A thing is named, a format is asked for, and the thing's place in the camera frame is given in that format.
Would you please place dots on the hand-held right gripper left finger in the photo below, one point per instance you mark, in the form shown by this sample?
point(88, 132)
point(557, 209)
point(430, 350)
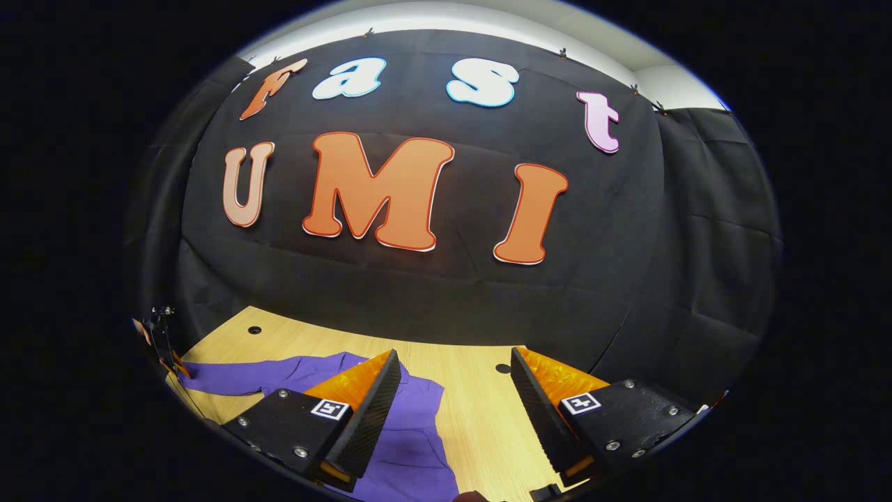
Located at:
point(373, 411)

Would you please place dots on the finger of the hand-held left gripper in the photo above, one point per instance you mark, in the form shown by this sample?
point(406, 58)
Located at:
point(178, 366)

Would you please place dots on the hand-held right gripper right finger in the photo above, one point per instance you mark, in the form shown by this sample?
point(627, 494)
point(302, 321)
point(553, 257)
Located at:
point(540, 418)

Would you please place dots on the purple shirt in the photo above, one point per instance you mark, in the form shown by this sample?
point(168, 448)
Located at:
point(411, 432)

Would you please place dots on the black backdrop cloth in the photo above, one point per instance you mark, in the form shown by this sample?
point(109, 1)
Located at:
point(453, 293)

